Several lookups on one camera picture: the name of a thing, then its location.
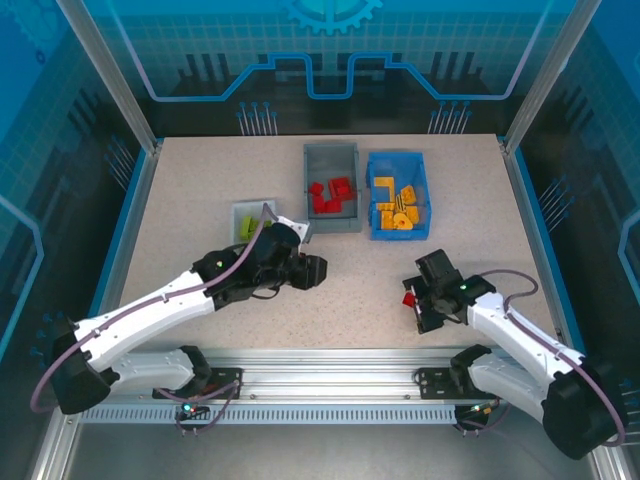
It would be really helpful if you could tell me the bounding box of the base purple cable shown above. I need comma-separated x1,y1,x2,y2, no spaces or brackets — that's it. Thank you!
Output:
158,382,240,437
457,397,511,437

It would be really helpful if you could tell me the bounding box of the red lego window frame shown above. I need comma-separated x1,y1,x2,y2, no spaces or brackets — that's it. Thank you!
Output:
328,177,357,201

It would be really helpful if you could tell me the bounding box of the aluminium frame post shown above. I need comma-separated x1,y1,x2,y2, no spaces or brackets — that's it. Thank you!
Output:
502,0,601,154
55,0,164,154

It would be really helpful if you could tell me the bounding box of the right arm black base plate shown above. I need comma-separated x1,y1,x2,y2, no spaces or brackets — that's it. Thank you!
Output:
417,367,481,400

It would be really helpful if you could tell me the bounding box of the right aluminium frame post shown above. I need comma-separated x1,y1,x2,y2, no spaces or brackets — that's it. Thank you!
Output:
502,0,601,154

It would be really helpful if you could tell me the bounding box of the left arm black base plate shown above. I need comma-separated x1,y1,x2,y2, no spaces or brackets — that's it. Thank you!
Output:
152,367,245,400

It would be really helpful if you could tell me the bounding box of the blue plastic bin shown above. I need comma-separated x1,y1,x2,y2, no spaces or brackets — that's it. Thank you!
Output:
367,151,432,242

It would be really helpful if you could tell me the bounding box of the right aluminium side rail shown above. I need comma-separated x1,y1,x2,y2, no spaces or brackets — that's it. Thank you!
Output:
502,144,574,362

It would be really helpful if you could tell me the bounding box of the white plastic bin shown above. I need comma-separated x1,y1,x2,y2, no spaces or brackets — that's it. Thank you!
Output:
230,199,280,246

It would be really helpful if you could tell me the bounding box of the aluminium side rail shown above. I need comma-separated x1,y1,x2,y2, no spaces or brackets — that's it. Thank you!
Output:
92,142,164,326
502,144,574,362

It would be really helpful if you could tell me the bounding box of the slotted metal cable duct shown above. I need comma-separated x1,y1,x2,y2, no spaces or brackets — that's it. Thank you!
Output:
78,403,460,427

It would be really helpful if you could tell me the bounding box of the aluminium table edge rail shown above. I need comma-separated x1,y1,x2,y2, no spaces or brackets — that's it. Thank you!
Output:
119,346,551,404

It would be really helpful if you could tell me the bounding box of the metal base tray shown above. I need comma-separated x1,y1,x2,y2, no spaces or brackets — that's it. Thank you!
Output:
29,399,621,480

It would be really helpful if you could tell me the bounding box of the left base LED connector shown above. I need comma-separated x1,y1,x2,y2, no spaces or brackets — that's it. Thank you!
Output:
177,399,211,419

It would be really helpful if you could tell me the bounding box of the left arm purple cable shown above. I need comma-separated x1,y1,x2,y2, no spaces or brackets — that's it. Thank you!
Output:
29,202,279,414

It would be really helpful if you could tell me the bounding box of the left aluminium side rail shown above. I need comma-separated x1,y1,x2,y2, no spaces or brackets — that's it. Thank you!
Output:
92,142,164,326

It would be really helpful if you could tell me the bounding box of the grey plastic bin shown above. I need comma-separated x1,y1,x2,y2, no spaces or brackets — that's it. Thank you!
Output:
303,142,364,235

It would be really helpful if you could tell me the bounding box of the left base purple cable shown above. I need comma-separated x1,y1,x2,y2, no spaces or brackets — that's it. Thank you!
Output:
158,382,240,437

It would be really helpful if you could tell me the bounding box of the left aluminium frame post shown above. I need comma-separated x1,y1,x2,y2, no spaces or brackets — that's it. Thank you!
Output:
55,0,164,154

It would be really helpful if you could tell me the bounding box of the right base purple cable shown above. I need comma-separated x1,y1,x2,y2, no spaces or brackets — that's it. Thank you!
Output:
457,397,511,437

